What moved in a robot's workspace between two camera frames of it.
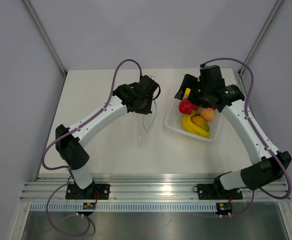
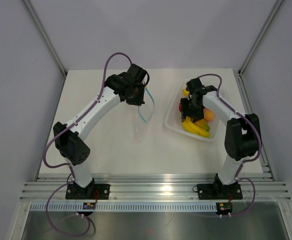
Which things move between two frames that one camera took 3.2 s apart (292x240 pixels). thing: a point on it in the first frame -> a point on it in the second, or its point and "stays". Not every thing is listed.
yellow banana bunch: (188, 126) stays
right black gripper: (191, 82) -> (196, 116)
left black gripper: (146, 110) -> (139, 101)
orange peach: (207, 113) stays
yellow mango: (187, 93) stays
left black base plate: (73, 191) stays
